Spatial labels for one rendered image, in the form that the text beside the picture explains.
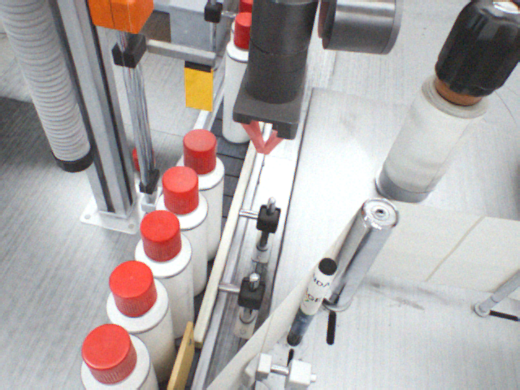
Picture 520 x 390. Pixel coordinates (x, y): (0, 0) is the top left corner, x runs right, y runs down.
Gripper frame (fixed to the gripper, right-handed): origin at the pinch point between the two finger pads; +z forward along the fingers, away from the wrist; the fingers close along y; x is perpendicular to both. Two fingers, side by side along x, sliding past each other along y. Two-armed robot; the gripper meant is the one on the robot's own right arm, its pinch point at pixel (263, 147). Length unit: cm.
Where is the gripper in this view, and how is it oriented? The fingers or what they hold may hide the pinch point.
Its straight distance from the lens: 53.4
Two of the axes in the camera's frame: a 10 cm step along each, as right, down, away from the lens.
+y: 1.8, -7.7, 6.1
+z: -1.0, 6.1, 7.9
